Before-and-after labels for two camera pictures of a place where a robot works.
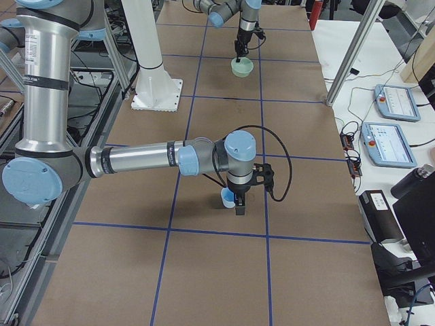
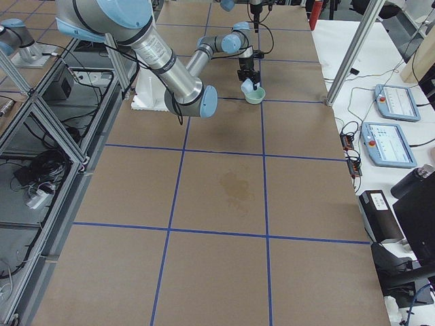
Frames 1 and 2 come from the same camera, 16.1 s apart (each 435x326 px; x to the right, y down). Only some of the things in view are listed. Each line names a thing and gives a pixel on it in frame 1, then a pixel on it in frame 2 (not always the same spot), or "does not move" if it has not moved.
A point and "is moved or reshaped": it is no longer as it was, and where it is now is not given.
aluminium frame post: [357, 47] does not move
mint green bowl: [242, 68] is moved or reshaped
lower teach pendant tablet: [385, 145] does not move
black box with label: [378, 216] does not move
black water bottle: [412, 179] does not move
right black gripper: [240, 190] -> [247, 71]
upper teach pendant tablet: [396, 102] does not move
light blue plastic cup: [228, 197] -> [247, 85]
